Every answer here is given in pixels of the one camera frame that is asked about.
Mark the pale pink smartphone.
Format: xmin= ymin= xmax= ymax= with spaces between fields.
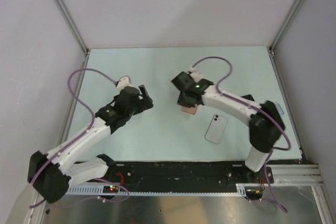
xmin=205 ymin=114 xmax=228 ymax=144

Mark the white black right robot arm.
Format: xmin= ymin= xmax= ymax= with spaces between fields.
xmin=171 ymin=71 xmax=286 ymax=183

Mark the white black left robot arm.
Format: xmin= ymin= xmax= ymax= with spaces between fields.
xmin=27 ymin=85 xmax=153 ymax=204

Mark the translucent blue phone case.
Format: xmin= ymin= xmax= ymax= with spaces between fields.
xmin=275 ymin=103 xmax=284 ymax=115

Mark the dark blue smartphone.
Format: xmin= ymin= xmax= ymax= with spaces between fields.
xmin=241 ymin=94 xmax=255 ymax=101

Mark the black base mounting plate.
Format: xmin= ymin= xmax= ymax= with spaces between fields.
xmin=103 ymin=161 xmax=274 ymax=193

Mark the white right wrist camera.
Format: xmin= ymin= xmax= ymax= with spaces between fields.
xmin=188 ymin=67 xmax=204 ymax=82

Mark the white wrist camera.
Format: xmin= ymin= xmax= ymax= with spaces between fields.
xmin=116 ymin=76 xmax=132 ymax=90
xmin=188 ymin=67 xmax=204 ymax=82

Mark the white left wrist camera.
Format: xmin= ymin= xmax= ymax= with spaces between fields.
xmin=116 ymin=76 xmax=132 ymax=90

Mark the white slotted cable duct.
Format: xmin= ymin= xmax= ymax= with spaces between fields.
xmin=66 ymin=184 xmax=246 ymax=197

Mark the aluminium front frame rail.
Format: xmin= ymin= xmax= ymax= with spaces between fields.
xmin=269 ymin=165 xmax=324 ymax=186

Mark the left aluminium frame post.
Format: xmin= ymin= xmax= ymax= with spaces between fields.
xmin=54 ymin=0 xmax=89 ymax=56

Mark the aluminium frame post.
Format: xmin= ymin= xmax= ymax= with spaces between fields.
xmin=54 ymin=0 xmax=89 ymax=56
xmin=268 ymin=0 xmax=305 ymax=56

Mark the right aluminium frame post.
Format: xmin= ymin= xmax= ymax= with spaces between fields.
xmin=268 ymin=0 xmax=305 ymax=56

